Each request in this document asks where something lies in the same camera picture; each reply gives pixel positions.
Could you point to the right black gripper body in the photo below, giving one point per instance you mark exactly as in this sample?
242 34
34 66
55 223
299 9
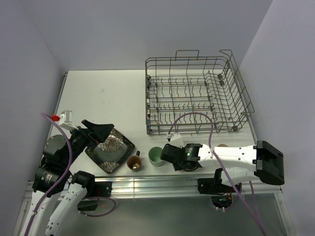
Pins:
177 166

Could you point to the blue patterned bowl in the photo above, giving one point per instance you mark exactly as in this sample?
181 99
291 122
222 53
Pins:
190 170

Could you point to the mint green cup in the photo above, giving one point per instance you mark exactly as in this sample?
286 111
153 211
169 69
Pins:
155 156

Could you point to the aluminium table edge rail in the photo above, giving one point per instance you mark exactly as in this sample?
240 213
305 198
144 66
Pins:
158 187

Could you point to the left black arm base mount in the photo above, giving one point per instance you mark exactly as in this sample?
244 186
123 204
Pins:
100 189

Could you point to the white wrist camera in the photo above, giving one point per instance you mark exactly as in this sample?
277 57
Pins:
64 120
175 140

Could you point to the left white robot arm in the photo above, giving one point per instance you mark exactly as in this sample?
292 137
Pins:
56 192

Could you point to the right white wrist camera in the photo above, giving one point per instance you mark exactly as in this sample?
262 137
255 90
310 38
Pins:
175 140

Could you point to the grey wire dish rack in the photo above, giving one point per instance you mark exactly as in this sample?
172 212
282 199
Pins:
192 94

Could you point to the black ceramic mug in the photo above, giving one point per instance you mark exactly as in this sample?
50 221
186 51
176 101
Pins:
134 162

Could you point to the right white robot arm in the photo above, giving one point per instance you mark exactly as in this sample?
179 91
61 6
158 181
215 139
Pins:
261 161

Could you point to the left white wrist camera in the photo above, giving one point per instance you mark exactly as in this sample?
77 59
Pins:
64 120

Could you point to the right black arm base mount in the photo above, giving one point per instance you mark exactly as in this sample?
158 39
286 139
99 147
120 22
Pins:
221 194

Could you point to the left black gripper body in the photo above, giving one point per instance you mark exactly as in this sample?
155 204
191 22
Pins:
79 139

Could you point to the black floral square plate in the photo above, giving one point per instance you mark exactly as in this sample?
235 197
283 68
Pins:
113 153

